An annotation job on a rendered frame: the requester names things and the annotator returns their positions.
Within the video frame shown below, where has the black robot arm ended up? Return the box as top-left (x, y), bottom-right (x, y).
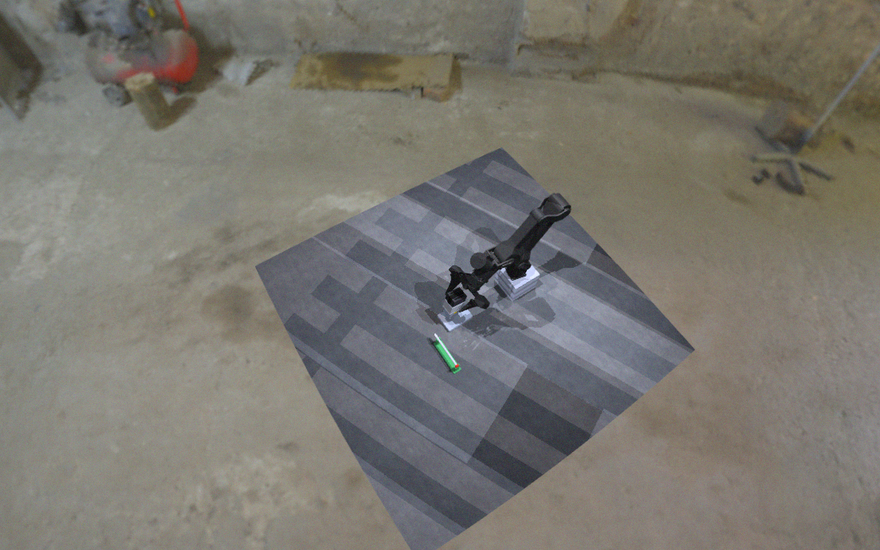
top-left (459, 193), bottom-right (571, 293)

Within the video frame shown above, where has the green pin cradle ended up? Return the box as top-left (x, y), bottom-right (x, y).
top-left (434, 339), bottom-right (461, 374)

